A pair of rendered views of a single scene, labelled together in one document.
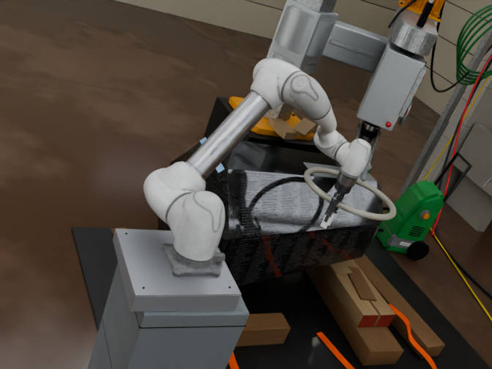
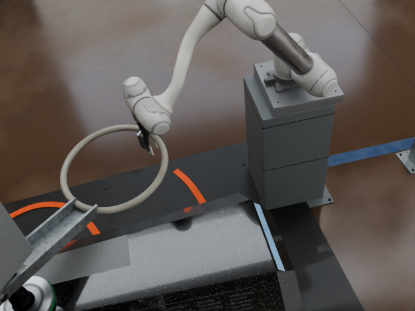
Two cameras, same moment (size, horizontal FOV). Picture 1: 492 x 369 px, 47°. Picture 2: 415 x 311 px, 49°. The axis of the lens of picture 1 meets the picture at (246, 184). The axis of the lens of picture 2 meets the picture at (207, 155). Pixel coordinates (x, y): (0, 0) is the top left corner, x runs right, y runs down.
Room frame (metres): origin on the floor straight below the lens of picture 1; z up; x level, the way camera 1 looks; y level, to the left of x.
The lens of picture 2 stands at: (3.69, 0.48, 2.40)
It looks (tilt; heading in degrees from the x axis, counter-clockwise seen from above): 46 degrees down; 205
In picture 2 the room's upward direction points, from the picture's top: 9 degrees counter-clockwise
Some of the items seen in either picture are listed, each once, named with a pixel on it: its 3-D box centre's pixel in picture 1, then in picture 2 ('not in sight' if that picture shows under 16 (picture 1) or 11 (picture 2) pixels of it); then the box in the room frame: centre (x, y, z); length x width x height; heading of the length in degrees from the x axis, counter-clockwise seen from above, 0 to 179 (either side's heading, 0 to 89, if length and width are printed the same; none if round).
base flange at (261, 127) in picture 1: (271, 117); not in sight; (3.77, 0.01, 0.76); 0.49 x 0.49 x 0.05; 34
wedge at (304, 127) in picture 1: (304, 127); not in sight; (3.72, -0.23, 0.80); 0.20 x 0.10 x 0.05; 163
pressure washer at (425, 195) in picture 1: (421, 201); not in sight; (4.12, -1.32, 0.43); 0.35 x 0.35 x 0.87; 19
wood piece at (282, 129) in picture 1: (282, 128); not in sight; (3.53, -0.09, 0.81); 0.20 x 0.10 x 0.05; 42
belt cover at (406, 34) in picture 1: (412, 31); not in sight; (3.59, -0.60, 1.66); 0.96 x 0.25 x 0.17; 174
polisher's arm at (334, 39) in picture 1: (333, 39); not in sight; (3.80, -0.19, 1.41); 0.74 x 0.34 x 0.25; 101
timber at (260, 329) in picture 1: (259, 329); not in sight; (2.45, -0.35, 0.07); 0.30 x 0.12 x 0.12; 122
